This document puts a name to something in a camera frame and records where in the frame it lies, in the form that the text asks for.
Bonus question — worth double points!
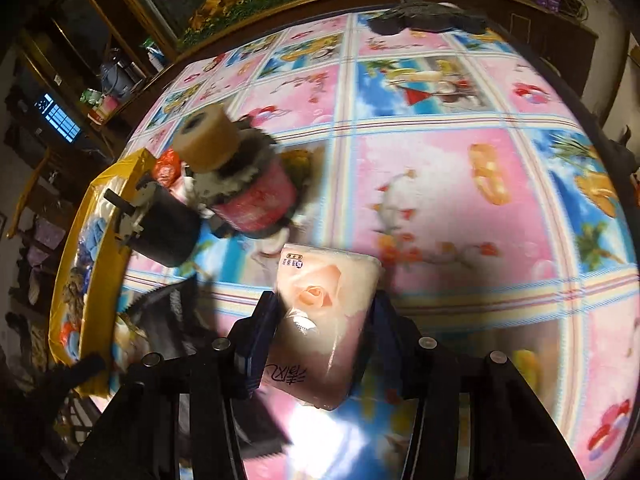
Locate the black foil snack bag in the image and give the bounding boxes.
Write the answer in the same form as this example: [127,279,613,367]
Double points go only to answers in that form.
[110,275,290,460]

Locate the pink tissue pack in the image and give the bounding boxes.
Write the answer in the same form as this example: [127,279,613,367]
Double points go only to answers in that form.
[262,244,382,411]

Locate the blue cloth glove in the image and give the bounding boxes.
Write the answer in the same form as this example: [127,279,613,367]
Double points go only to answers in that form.
[78,217,106,266]

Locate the orange plastic bag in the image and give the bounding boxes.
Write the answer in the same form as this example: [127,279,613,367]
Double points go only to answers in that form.
[152,148,182,188]

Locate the yellow cardboard tray box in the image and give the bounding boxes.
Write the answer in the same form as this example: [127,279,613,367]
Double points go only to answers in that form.
[49,148,156,398]

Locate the black electric motor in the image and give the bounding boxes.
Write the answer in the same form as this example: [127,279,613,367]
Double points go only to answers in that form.
[104,176,202,268]

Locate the colourful patterned tablecloth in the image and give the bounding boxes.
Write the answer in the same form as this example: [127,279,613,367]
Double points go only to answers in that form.
[118,13,639,479]

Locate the red label jar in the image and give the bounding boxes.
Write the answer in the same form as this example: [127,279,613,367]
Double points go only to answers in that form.
[193,128,298,238]

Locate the beige tape roll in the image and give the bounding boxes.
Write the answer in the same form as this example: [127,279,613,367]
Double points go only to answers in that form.
[171,104,241,174]

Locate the grey kettle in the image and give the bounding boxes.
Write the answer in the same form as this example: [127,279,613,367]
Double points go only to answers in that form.
[100,61,143,101]

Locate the black clamp device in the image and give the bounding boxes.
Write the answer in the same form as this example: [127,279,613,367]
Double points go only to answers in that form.
[367,0,487,36]

